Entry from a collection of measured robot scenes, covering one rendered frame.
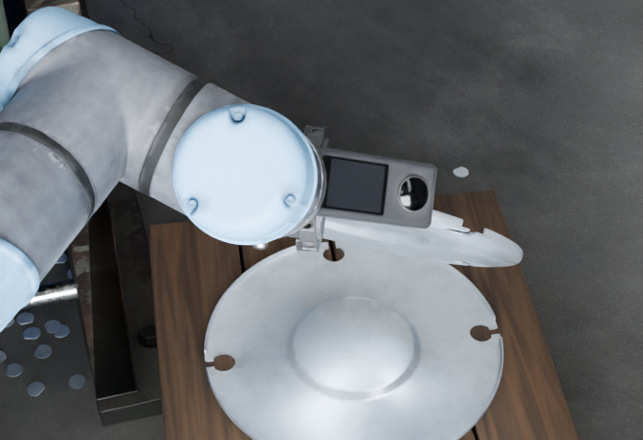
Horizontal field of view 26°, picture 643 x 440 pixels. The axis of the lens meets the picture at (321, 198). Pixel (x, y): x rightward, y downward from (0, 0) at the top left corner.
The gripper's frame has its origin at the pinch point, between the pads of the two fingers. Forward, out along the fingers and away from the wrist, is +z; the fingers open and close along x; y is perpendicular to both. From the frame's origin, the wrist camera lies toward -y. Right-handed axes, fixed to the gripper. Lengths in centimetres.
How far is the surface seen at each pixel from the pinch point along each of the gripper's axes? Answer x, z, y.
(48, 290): 13, 52, 35
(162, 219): 4, 86, 29
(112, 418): 29, 60, 28
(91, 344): 19, 52, 30
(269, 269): 7.7, 32.5, 7.2
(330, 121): -13, 103, 7
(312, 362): 15.9, 23.4, 1.5
